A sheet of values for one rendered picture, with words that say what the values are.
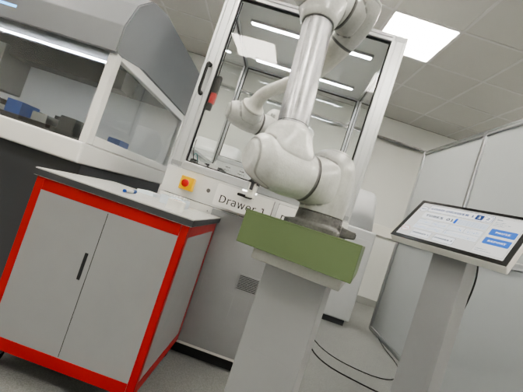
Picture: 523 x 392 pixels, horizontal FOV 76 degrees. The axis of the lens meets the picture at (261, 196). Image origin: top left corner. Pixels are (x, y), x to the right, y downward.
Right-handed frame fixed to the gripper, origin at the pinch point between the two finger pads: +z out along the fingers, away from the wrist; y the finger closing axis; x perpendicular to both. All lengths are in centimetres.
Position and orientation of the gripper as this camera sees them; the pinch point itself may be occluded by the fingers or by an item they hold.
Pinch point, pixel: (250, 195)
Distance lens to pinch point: 154.2
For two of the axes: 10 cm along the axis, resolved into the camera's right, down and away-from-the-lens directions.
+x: -9.5, -3.2, 0.6
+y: 0.5, 0.5, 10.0
